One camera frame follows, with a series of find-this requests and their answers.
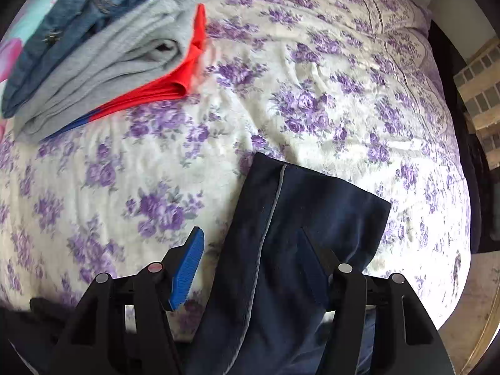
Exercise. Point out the purple floral bedsheet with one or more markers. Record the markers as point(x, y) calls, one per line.
point(312, 86)

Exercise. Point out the dark bed frame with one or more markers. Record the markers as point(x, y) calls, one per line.
point(457, 125)

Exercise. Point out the folded red garment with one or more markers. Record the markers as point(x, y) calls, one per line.
point(172, 82)

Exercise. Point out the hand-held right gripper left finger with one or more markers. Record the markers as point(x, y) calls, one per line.
point(190, 266)

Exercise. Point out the folded blue jeans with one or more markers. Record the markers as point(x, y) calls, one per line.
point(74, 19)

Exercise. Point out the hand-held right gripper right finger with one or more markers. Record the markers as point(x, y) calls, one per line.
point(312, 270)

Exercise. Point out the folded grey garment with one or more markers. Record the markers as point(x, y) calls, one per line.
point(117, 54)

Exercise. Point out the navy blue pants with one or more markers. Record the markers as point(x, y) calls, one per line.
point(269, 242)

